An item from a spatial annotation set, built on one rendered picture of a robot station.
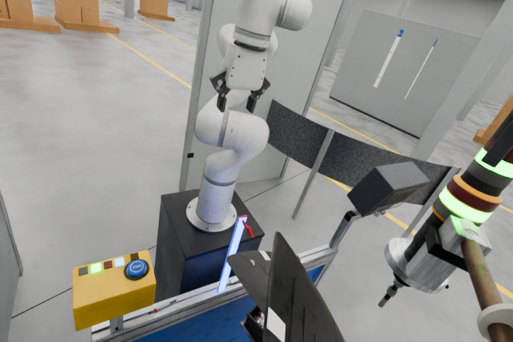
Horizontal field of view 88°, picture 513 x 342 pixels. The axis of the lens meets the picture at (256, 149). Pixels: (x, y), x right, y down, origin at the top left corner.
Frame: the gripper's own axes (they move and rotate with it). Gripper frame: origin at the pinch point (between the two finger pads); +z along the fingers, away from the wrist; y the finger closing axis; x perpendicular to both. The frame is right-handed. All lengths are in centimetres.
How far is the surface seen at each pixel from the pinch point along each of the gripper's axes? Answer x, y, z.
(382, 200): 20, -57, 27
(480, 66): -102, -395, -20
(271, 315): 49, 20, -1
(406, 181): 20, -68, 20
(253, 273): 30.8, 4.9, 24.6
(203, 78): -128, -42, 35
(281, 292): 46.7, 17.2, -0.5
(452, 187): 49, 2, -14
